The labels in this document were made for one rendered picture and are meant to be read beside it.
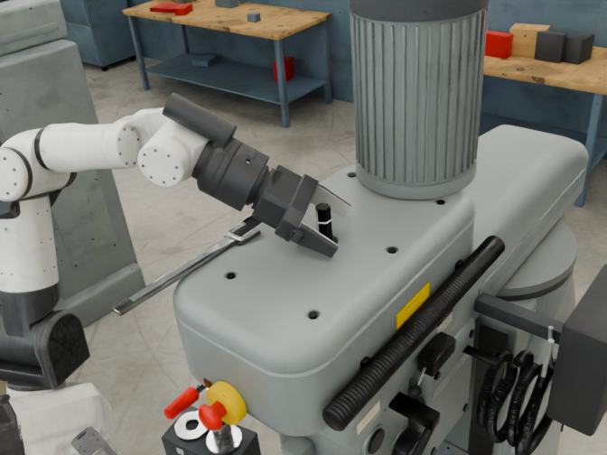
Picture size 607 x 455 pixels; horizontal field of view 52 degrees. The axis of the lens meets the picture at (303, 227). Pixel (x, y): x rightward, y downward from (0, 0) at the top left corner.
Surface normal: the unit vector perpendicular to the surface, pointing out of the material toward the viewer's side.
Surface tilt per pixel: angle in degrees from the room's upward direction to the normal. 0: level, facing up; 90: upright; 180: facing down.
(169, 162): 93
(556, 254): 0
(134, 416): 0
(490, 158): 0
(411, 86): 90
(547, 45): 90
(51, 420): 58
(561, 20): 90
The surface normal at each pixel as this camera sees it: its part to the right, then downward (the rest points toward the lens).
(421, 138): -0.05, 0.55
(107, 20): 0.77, 0.29
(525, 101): -0.63, 0.47
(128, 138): 0.95, 0.00
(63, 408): 0.70, -0.28
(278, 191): 0.42, -0.69
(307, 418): 0.19, 0.52
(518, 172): -0.08, -0.83
